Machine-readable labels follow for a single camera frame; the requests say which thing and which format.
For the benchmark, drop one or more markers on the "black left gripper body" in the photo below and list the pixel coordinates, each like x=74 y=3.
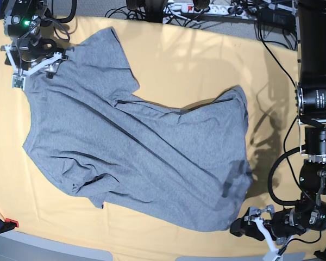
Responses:
x=284 y=224

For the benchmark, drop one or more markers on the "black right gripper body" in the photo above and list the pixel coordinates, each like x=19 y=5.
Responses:
x=30 y=50

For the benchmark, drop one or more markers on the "grey t-shirt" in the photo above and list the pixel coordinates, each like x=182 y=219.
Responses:
x=90 y=136

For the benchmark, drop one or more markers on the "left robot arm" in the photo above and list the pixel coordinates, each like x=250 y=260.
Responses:
x=308 y=212

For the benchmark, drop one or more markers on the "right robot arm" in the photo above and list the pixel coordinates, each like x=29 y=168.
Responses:
x=23 y=25

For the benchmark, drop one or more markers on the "yellow tablecloth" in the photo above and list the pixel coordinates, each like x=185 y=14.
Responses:
x=176 y=67

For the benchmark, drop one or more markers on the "black power adapter box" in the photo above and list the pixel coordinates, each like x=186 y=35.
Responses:
x=277 y=18

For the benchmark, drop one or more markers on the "white power strip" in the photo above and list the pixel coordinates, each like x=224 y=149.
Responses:
x=188 y=11

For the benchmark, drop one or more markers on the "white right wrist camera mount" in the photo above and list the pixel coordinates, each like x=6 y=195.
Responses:
x=23 y=71

